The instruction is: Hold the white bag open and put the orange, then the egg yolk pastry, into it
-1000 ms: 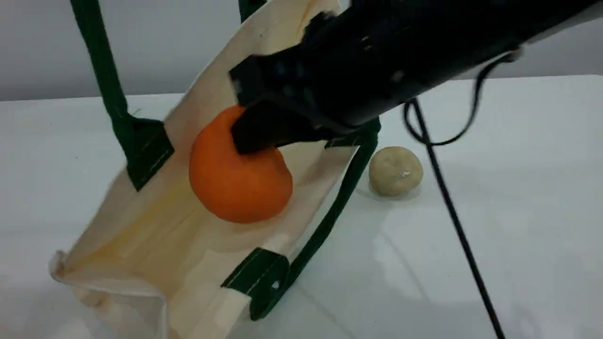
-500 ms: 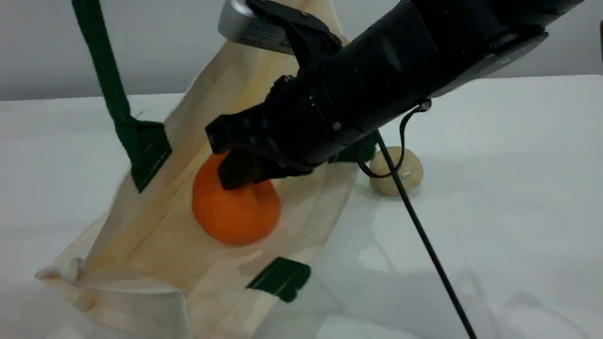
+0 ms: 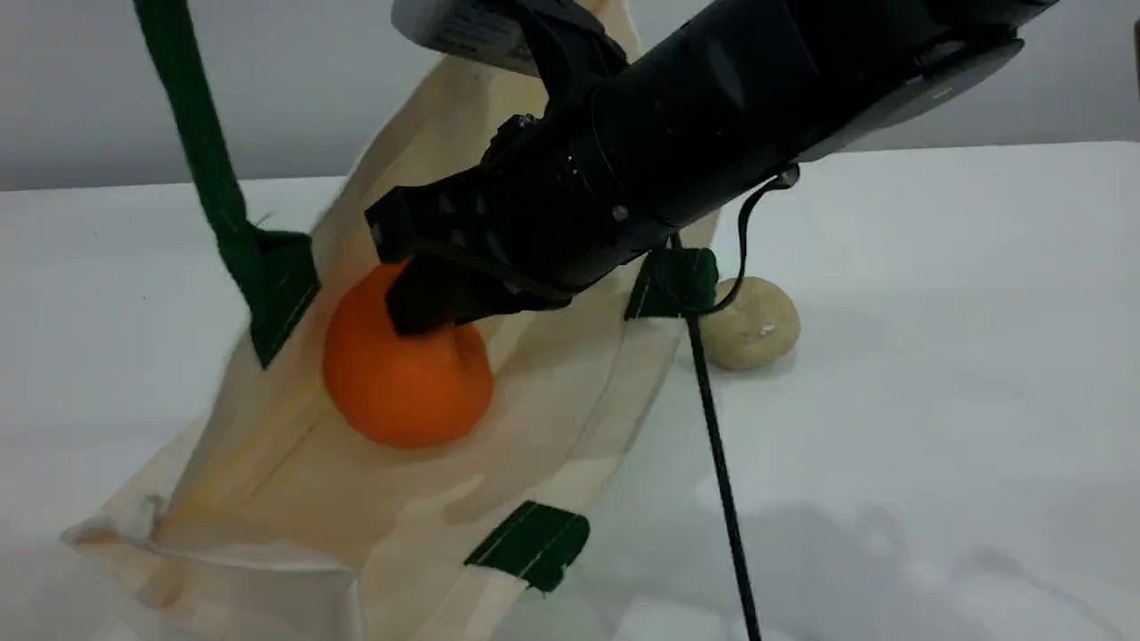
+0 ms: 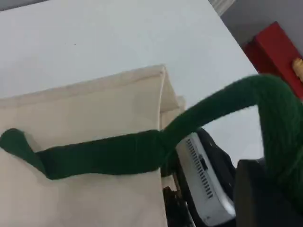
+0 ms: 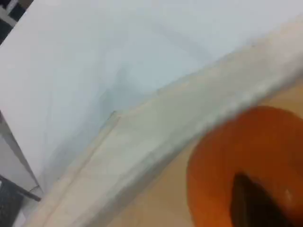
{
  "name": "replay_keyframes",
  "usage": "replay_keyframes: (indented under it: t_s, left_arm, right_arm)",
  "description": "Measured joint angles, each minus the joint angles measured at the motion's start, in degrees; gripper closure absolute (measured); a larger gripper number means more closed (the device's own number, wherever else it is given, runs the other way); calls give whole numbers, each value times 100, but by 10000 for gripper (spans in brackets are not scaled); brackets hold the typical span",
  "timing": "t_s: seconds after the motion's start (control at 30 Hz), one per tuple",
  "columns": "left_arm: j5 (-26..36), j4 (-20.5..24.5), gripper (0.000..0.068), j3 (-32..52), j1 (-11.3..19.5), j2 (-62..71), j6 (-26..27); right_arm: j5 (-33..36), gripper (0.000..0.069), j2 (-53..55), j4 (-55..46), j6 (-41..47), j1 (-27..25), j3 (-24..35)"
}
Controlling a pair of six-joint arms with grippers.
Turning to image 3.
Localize black braided cable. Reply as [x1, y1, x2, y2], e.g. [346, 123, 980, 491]
[672, 231, 765, 641]

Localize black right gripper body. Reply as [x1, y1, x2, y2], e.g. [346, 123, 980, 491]
[365, 98, 660, 295]

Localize thin black wire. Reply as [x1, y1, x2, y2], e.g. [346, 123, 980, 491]
[729, 165, 801, 312]

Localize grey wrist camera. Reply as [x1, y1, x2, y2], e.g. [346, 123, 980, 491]
[390, 0, 544, 77]

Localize cream canvas bag green handles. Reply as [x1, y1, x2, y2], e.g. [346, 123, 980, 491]
[58, 0, 722, 641]

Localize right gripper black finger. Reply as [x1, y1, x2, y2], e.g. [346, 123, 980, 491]
[387, 258, 571, 337]

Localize orange with stem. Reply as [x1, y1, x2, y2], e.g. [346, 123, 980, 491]
[322, 263, 495, 449]

